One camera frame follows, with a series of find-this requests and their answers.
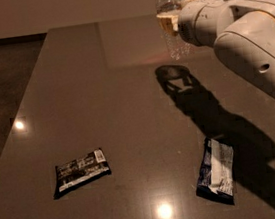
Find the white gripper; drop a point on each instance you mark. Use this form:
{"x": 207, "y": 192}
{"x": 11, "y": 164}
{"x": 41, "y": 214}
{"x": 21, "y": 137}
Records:
{"x": 191, "y": 23}

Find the clear plastic water bottle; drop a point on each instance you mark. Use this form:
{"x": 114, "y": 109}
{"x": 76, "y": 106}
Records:
{"x": 167, "y": 12}

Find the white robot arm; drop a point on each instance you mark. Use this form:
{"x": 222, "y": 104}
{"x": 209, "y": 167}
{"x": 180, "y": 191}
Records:
{"x": 241, "y": 33}

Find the blue white snack wrapper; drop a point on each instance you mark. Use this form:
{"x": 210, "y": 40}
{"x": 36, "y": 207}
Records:
{"x": 215, "y": 181}

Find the black snack bar wrapper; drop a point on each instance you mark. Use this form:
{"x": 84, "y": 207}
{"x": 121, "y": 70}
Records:
{"x": 80, "y": 171}

